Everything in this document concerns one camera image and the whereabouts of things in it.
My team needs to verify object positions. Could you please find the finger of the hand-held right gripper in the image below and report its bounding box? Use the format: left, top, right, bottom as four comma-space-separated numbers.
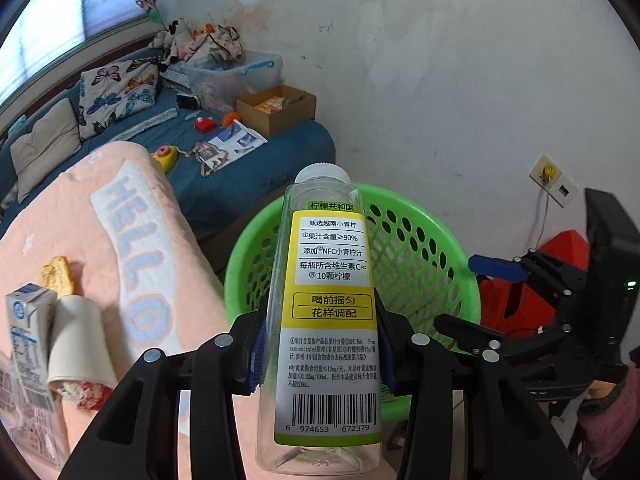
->
433, 312, 571, 361
467, 249, 588, 311

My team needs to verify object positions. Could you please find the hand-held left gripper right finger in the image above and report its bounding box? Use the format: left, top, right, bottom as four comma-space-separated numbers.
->
372, 290, 583, 480

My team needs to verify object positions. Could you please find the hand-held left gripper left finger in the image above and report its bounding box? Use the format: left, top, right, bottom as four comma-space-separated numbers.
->
57, 310, 266, 480

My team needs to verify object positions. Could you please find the green plastic basket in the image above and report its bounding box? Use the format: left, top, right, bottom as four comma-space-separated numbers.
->
223, 183, 482, 423

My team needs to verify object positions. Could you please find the yellow label plastic bottle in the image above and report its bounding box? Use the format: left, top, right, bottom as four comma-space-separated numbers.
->
255, 162, 383, 473

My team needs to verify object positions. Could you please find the person's right forearm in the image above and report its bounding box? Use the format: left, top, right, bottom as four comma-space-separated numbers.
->
580, 347, 640, 461

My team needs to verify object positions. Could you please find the red plastic stool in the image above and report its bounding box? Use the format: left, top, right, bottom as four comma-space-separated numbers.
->
475, 230, 593, 346

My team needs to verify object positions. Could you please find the pink printed blanket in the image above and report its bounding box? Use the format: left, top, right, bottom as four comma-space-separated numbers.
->
0, 141, 401, 480

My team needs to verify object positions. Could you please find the toy burrito wrap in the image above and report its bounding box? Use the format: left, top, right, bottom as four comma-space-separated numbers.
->
46, 294, 117, 411

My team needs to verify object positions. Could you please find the blue sofa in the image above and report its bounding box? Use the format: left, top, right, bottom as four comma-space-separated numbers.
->
0, 77, 337, 256

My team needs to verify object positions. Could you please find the printed plastic packet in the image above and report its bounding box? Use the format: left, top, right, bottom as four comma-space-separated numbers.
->
194, 141, 232, 177

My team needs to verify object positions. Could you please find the yellow snack wrapper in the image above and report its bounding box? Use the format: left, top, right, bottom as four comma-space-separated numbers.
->
41, 256, 77, 297

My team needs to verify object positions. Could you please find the yellow toy phone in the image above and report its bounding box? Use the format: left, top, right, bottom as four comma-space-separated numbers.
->
150, 144, 178, 171

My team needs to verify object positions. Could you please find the blue white booklet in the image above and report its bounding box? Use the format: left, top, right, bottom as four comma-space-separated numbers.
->
205, 120, 268, 158

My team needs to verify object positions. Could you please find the white blue milk carton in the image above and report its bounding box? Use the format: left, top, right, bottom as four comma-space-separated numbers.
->
5, 283, 57, 413

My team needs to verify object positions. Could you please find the cardboard box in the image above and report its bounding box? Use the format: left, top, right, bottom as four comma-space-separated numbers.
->
236, 85, 317, 139

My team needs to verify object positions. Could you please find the clear plastic storage box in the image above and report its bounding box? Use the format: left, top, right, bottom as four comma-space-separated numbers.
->
177, 51, 282, 111

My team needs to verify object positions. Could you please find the butterfly print pillow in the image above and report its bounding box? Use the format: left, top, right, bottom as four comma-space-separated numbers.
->
77, 57, 162, 141

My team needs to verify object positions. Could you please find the beige pillow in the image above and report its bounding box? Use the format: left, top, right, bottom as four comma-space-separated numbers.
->
10, 98, 82, 201

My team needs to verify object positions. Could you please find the patterned beige cloth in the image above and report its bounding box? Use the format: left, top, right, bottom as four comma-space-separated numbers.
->
207, 25, 244, 61

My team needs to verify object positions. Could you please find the orange plush toy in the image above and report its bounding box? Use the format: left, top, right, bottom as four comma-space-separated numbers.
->
190, 24, 216, 56

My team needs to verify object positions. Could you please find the black white plush toy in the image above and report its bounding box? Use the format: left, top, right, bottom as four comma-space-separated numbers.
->
150, 20, 193, 63

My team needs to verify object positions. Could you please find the colourful pinwheel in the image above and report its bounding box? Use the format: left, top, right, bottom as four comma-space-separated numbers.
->
134, 0, 168, 28

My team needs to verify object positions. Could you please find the window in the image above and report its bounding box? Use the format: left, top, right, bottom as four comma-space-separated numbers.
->
0, 0, 151, 111

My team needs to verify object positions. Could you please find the white wall socket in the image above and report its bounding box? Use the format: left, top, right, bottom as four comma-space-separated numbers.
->
529, 154, 581, 208

